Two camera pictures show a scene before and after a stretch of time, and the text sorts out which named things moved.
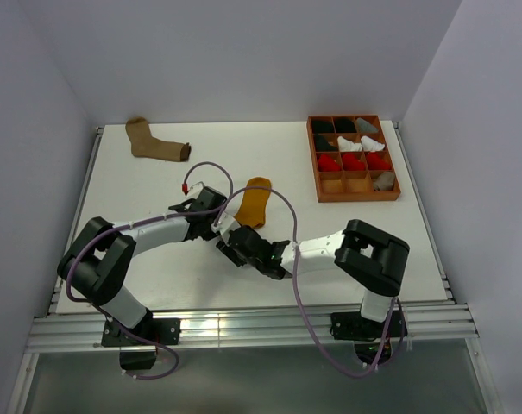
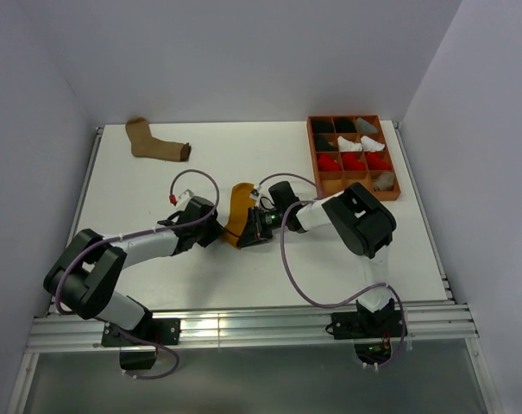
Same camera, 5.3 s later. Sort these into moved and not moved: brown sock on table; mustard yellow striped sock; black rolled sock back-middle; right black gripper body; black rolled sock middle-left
Moved: mustard yellow striped sock; right black gripper body
Not moved: black rolled sock back-middle; black rolled sock middle-left; brown sock on table
